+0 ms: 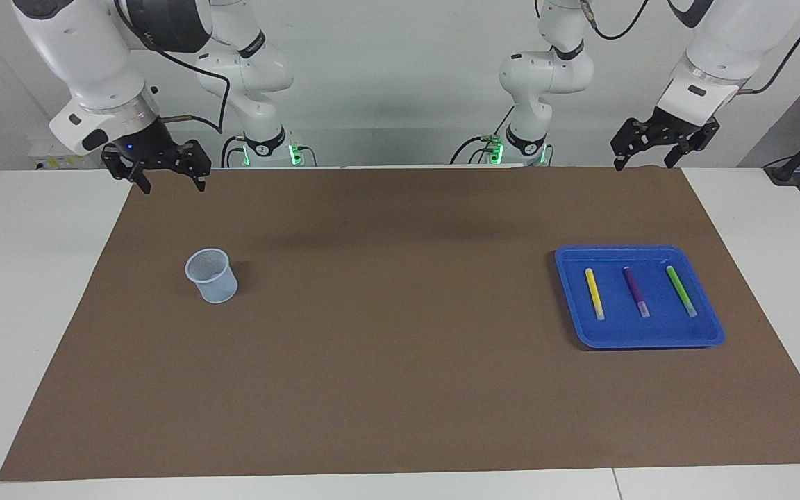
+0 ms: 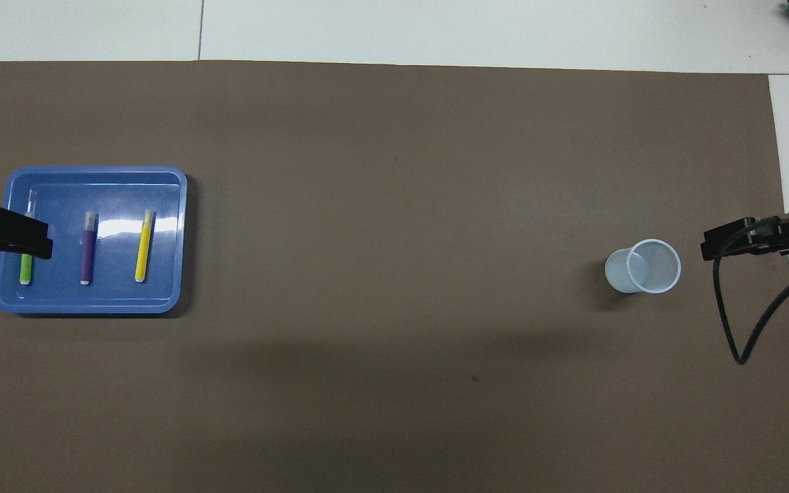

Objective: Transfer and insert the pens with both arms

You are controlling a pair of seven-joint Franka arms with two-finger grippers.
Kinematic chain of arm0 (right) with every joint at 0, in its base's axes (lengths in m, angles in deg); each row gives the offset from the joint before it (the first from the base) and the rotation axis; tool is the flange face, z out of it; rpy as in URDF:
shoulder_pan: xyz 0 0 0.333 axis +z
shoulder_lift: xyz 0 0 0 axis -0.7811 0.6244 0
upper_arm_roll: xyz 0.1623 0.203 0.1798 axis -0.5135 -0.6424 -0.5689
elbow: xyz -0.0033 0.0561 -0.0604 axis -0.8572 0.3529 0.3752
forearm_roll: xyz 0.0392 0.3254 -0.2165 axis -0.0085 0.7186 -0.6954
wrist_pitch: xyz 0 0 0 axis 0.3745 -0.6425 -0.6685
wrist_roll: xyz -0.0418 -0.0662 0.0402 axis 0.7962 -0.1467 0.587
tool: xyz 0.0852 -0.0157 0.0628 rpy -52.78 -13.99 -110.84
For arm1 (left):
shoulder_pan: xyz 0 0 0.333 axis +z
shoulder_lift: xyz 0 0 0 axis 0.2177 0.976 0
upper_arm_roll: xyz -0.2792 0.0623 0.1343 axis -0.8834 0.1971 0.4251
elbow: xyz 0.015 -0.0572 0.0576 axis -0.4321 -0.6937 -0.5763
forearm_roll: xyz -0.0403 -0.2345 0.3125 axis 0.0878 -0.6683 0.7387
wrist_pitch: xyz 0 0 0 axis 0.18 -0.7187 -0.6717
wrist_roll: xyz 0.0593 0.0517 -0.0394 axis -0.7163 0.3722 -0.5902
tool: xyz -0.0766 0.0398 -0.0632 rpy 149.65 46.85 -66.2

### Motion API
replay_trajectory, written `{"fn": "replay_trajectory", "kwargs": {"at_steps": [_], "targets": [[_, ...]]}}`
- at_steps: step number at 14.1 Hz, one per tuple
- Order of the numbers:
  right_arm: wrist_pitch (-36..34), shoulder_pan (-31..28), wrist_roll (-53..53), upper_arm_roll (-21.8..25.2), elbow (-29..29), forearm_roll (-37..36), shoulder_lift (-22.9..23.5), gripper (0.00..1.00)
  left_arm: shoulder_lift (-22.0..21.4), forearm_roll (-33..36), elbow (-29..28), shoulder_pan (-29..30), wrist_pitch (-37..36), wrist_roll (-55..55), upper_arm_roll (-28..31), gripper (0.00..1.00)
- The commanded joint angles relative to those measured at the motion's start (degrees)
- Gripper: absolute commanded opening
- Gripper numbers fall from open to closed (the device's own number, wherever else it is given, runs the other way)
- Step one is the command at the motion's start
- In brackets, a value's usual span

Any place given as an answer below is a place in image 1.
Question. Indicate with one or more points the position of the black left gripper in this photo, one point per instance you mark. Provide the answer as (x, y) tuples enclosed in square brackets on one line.
[(674, 128)]

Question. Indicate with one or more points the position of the purple pen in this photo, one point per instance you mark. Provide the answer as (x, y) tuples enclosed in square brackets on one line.
[(635, 290)]

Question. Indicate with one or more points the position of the yellow pen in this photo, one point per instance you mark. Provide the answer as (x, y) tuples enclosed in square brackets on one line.
[(594, 293)]

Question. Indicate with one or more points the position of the translucent plastic cup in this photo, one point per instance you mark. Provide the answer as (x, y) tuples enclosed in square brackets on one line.
[(216, 285)]

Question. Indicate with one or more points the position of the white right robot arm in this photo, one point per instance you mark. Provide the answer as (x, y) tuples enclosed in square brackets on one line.
[(94, 55)]

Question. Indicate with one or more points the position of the white power strip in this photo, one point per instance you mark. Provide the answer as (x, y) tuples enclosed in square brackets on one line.
[(60, 163)]

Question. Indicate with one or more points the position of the brown table mat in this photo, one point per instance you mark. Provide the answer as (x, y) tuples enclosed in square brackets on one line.
[(400, 389)]

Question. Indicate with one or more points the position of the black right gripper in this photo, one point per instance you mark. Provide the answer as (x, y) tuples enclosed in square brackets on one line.
[(150, 146)]

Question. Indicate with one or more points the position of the green pen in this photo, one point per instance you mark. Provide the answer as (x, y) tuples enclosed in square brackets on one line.
[(680, 290)]

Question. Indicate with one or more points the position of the blue plastic tray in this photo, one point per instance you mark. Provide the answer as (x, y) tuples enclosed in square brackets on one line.
[(615, 330)]

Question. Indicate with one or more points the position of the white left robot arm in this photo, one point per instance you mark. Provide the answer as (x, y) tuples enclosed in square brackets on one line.
[(726, 48)]

